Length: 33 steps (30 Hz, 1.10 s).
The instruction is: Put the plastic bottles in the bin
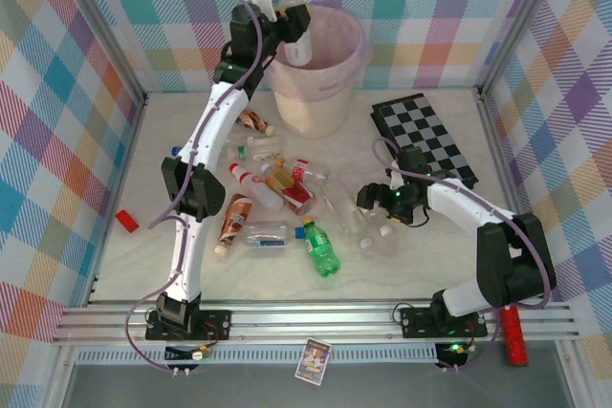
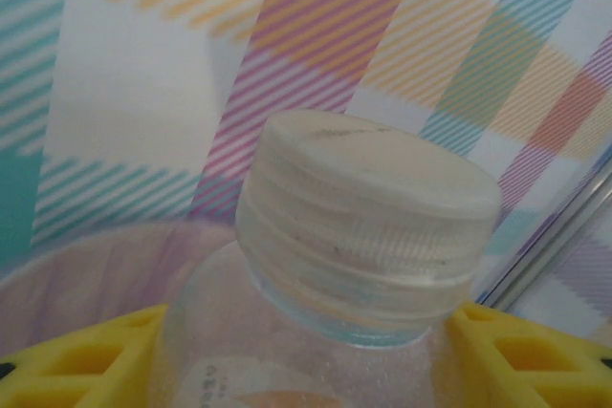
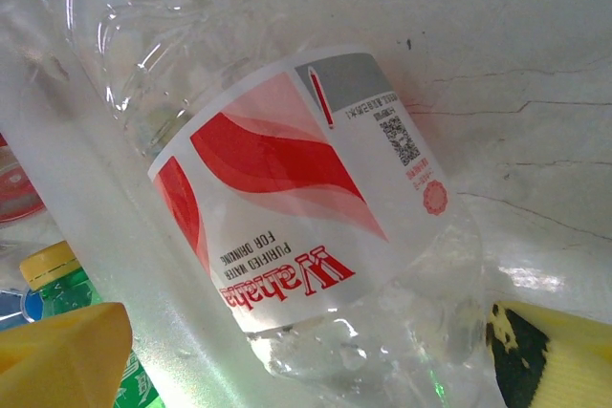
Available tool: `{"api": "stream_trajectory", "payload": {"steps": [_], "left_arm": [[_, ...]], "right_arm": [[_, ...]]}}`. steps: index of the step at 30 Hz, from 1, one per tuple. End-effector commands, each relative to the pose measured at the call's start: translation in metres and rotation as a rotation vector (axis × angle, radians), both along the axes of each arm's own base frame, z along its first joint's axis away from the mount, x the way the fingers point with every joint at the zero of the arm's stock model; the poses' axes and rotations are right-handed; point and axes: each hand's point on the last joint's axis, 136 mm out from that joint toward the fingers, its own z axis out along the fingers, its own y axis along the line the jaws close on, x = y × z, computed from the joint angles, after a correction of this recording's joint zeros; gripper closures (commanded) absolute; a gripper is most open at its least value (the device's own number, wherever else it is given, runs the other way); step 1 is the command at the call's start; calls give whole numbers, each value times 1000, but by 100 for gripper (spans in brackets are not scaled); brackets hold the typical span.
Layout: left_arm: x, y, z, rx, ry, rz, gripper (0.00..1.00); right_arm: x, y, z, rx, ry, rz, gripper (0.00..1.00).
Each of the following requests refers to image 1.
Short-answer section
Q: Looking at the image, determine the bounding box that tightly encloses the clear bottle with white label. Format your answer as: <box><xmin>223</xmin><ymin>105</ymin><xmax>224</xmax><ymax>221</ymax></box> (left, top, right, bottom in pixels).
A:
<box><xmin>279</xmin><ymin>0</ymin><xmax>315</xmax><ymax>66</ymax></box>

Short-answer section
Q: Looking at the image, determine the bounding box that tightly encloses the clear bottle with white cap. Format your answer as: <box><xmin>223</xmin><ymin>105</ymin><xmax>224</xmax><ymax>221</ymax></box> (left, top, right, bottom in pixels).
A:
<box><xmin>247</xmin><ymin>137</ymin><xmax>283</xmax><ymax>156</ymax></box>
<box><xmin>362</xmin><ymin>202</ymin><xmax>393</xmax><ymax>237</ymax></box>
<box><xmin>334</xmin><ymin>187</ymin><xmax>374</xmax><ymax>249</ymax></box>

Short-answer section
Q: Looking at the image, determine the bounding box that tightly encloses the clear cola bottle red label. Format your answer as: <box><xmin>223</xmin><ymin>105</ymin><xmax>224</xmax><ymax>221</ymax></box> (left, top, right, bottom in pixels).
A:
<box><xmin>292</xmin><ymin>158</ymin><xmax>332</xmax><ymax>187</ymax></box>

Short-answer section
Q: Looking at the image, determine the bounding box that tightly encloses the green soda bottle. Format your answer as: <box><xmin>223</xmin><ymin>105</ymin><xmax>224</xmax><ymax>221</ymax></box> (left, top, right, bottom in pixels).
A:
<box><xmin>301</xmin><ymin>215</ymin><xmax>341</xmax><ymax>279</ymax></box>

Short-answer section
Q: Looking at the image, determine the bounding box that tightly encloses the clear bottle large red label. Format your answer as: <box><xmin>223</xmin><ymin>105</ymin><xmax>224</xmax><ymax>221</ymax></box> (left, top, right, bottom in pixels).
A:
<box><xmin>281</xmin><ymin>181</ymin><xmax>317</xmax><ymax>217</ymax></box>

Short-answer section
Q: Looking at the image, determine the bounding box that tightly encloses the small brown label bottle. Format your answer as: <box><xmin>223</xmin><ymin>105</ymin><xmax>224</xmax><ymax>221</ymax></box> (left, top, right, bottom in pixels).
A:
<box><xmin>236</xmin><ymin>109</ymin><xmax>276</xmax><ymax>137</ymax></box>

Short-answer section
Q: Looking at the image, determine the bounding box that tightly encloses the amber tea bottle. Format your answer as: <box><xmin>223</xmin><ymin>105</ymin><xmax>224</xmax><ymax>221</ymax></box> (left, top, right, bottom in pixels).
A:
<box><xmin>260</xmin><ymin>159</ymin><xmax>297</xmax><ymax>194</ymax></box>

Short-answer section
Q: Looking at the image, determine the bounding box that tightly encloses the clear bottle with green cap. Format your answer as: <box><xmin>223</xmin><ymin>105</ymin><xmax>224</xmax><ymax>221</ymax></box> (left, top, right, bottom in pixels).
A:
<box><xmin>225</xmin><ymin>140</ymin><xmax>252</xmax><ymax>161</ymax></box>

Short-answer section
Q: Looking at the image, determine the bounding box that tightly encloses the clear bottle with blue label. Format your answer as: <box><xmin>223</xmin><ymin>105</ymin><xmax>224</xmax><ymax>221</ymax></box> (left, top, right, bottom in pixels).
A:
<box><xmin>242</xmin><ymin>220</ymin><xmax>307</xmax><ymax>250</ymax></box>

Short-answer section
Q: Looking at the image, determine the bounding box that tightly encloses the tall brown coffee bottle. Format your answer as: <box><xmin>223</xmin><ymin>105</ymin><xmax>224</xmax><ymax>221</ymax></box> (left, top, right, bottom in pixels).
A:
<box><xmin>213</xmin><ymin>193</ymin><xmax>254</xmax><ymax>256</ymax></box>

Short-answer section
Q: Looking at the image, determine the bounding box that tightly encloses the purple bin liner bag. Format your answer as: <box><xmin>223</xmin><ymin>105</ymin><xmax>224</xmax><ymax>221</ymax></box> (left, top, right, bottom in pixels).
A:
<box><xmin>265</xmin><ymin>4</ymin><xmax>373</xmax><ymax>104</ymax></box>

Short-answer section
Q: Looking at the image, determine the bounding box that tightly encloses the white plastic bin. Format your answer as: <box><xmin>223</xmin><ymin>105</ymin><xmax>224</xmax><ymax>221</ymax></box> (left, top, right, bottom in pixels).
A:
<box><xmin>265</xmin><ymin>4</ymin><xmax>373</xmax><ymax>138</ymax></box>

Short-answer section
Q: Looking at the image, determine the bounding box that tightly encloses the black and grey chessboard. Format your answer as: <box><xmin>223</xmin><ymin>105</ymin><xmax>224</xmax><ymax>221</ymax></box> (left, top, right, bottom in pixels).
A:
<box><xmin>369</xmin><ymin>92</ymin><xmax>481</xmax><ymax>192</ymax></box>

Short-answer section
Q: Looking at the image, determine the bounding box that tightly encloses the colourful game card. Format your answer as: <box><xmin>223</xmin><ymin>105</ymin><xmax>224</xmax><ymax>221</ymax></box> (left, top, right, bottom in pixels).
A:
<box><xmin>294</xmin><ymin>336</ymin><xmax>332</xmax><ymax>384</ymax></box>

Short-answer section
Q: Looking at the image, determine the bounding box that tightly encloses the red glitter block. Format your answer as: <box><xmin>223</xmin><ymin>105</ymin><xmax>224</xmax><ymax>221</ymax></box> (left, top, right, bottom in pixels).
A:
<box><xmin>500</xmin><ymin>305</ymin><xmax>530</xmax><ymax>366</ymax></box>

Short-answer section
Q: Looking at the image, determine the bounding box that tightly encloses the small red block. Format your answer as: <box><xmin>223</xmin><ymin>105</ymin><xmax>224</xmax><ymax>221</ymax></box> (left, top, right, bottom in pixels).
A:
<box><xmin>116</xmin><ymin>209</ymin><xmax>141</xmax><ymax>235</ymax></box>

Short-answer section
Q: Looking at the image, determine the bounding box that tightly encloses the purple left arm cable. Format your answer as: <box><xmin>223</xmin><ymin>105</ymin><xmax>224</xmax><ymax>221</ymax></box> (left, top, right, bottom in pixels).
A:
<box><xmin>124</xmin><ymin>0</ymin><xmax>269</xmax><ymax>374</ymax></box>

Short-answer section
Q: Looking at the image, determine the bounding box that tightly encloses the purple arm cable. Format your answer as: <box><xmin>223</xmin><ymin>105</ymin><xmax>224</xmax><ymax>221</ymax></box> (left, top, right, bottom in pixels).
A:
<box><xmin>372</xmin><ymin>137</ymin><xmax>552</xmax><ymax>374</ymax></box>
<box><xmin>124</xmin><ymin>0</ymin><xmax>269</xmax><ymax>374</ymax></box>

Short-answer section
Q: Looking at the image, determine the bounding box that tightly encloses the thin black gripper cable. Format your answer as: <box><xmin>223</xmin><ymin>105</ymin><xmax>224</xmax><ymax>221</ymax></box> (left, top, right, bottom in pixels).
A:
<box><xmin>396</xmin><ymin>206</ymin><xmax>430</xmax><ymax>230</ymax></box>

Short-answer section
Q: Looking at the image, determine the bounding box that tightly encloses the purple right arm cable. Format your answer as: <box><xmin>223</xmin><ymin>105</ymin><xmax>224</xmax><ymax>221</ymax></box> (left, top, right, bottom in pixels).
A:
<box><xmin>372</xmin><ymin>137</ymin><xmax>552</xmax><ymax>374</ymax></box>

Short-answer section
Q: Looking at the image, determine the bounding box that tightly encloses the aluminium frame side bar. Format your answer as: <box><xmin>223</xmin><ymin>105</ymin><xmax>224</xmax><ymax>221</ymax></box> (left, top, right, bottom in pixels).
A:
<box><xmin>476</xmin><ymin>90</ymin><xmax>527</xmax><ymax>237</ymax></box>
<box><xmin>84</xmin><ymin>95</ymin><xmax>150</xmax><ymax>308</ymax></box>

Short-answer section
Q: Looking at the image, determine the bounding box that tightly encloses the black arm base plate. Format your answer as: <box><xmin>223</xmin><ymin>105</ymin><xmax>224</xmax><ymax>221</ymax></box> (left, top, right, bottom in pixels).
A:
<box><xmin>400</xmin><ymin>305</ymin><xmax>489</xmax><ymax>338</ymax></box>
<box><xmin>145</xmin><ymin>310</ymin><xmax>233</xmax><ymax>343</ymax></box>

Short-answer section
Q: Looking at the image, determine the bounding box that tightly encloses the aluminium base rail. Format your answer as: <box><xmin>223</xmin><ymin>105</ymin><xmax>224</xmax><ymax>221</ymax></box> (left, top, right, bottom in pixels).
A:
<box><xmin>51</xmin><ymin>300</ymin><xmax>582</xmax><ymax>347</ymax></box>

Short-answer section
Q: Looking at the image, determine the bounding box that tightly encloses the aluminium frame post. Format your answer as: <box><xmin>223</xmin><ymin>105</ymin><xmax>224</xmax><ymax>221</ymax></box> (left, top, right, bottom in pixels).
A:
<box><xmin>55</xmin><ymin>0</ymin><xmax>150</xmax><ymax>108</ymax></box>
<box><xmin>475</xmin><ymin>0</ymin><xmax>573</xmax><ymax>101</ymax></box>

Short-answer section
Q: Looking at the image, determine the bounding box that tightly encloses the black cable connector bracket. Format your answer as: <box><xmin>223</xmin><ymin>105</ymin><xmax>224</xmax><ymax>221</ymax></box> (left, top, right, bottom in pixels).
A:
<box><xmin>164</xmin><ymin>344</ymin><xmax>214</xmax><ymax>378</ymax></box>
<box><xmin>433</xmin><ymin>341</ymin><xmax>469</xmax><ymax>374</ymax></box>

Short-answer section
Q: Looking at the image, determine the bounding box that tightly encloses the white slotted cable duct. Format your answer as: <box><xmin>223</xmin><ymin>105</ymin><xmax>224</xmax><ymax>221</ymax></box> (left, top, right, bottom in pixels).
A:
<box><xmin>75</xmin><ymin>348</ymin><xmax>441</xmax><ymax>366</ymax></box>

